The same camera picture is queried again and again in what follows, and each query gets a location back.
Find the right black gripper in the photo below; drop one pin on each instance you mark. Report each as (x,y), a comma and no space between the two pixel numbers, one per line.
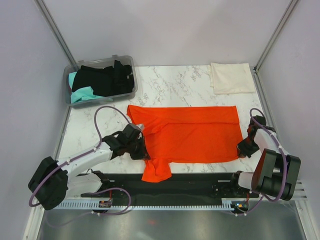
(242,150)

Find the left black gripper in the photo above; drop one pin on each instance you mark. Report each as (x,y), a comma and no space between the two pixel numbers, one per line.
(142,154)

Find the orange t-shirt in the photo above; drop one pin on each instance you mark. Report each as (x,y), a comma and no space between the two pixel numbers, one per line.
(186,135)

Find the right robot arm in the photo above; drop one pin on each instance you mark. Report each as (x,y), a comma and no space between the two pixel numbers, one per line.
(277,171)

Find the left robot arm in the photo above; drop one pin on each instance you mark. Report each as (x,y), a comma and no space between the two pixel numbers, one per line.
(57,180)

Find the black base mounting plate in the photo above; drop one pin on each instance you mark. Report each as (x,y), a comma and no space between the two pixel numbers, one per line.
(179,188)

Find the black garment in bin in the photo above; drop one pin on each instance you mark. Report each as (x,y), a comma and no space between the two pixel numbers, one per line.
(109,81)

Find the teal garment in bin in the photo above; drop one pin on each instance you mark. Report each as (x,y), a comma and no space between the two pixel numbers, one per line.
(82,94)

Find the cream folded cloth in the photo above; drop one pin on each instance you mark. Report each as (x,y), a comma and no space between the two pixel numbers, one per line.
(226,79)

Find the clear plastic storage bin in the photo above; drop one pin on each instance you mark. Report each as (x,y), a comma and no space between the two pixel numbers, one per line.
(125,59)

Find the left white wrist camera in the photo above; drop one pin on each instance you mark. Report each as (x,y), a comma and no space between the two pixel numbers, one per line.
(141,126)

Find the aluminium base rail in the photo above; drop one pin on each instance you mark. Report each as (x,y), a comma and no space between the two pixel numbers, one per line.
(299,192)

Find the white slotted cable duct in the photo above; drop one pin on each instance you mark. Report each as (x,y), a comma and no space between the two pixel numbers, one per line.
(224,204)

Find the left aluminium frame post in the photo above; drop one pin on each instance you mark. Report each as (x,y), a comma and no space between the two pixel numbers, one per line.
(55,30)

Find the aluminium frame post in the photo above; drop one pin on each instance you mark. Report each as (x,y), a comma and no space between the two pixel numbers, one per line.
(276,33)
(55,30)

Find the right aluminium frame post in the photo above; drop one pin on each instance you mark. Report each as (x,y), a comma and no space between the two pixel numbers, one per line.
(276,33)

